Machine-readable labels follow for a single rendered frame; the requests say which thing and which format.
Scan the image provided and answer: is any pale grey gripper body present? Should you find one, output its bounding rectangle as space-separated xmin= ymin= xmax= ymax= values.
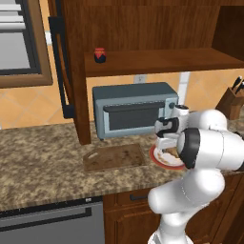
xmin=154 ymin=132 xmax=180 ymax=153

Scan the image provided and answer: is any brown croissant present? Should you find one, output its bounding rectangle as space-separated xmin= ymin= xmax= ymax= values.
xmin=163 ymin=147 xmax=180 ymax=159

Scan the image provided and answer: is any brown wooden cutting board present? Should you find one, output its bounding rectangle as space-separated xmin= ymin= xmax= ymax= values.
xmin=82 ymin=143 xmax=149 ymax=173

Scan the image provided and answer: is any wooden base cabinet door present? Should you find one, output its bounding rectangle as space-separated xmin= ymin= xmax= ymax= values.
xmin=185 ymin=173 xmax=244 ymax=244
xmin=104 ymin=208 xmax=162 ymax=244

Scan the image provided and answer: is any red-lidded dark jam jar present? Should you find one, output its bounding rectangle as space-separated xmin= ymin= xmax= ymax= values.
xmin=93 ymin=47 xmax=107 ymax=64

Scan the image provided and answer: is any pale pastry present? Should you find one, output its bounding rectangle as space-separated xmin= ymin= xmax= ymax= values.
xmin=154 ymin=152 xmax=179 ymax=167

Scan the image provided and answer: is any red-rimmed white plate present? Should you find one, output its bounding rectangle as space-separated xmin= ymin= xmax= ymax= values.
xmin=148 ymin=142 xmax=187 ymax=172

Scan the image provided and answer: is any blue-grey toaster oven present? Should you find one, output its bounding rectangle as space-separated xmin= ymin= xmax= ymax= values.
xmin=91 ymin=81 xmax=180 ymax=141

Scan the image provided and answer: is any wooden drawer front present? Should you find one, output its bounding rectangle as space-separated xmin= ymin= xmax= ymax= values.
xmin=112 ymin=186 xmax=160 ymax=212

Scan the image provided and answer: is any wooden knife block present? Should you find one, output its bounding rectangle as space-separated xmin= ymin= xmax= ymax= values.
xmin=214 ymin=86 xmax=244 ymax=121

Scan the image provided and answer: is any grey dishwasher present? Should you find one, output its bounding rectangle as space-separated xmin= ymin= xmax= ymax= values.
xmin=0 ymin=195 xmax=106 ymax=244

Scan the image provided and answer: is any wood-framed window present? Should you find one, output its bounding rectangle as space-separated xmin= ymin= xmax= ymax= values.
xmin=0 ymin=0 xmax=54 ymax=90

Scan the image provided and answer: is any black drawer handle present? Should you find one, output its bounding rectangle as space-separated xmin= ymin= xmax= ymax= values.
xmin=129 ymin=193 xmax=151 ymax=202

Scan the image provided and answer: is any white wall outlet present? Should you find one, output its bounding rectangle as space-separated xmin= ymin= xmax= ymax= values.
xmin=133 ymin=73 xmax=148 ymax=85

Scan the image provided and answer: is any black knife handle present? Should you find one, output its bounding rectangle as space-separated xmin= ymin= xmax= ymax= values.
xmin=231 ymin=75 xmax=243 ymax=92
xmin=234 ymin=80 xmax=244 ymax=95

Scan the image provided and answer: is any wooden wall cabinet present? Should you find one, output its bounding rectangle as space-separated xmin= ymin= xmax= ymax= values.
xmin=60 ymin=0 xmax=244 ymax=78

